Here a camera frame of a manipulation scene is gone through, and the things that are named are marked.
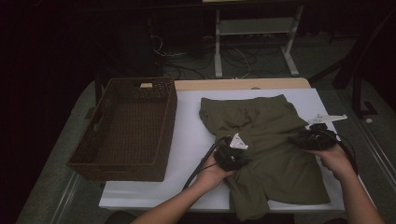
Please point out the small white round object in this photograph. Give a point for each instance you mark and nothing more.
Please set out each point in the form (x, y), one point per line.
(369, 120)

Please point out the olive green shorts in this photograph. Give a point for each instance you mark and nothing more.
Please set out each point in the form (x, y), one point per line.
(274, 161)

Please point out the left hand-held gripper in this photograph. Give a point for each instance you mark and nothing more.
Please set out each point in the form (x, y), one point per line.
(230, 157)

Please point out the person's left hand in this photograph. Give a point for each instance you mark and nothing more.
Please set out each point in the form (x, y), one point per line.
(211, 175)

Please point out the white metal desk frame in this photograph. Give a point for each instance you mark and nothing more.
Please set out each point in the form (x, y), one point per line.
(218, 46)

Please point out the brown woven basket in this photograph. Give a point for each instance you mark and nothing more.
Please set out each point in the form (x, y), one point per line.
(130, 130)

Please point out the light wooden table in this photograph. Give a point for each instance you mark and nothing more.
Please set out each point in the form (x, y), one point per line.
(218, 84)

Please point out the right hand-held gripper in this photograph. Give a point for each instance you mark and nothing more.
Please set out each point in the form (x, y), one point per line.
(317, 140)

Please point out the person's right hand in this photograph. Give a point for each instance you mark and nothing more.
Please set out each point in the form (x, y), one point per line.
(339, 163)

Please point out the black metal stand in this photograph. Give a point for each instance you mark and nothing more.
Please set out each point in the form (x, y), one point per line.
(356, 93)

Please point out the metal floor rail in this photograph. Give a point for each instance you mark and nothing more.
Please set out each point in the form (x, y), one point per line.
(378, 155)
(65, 199)

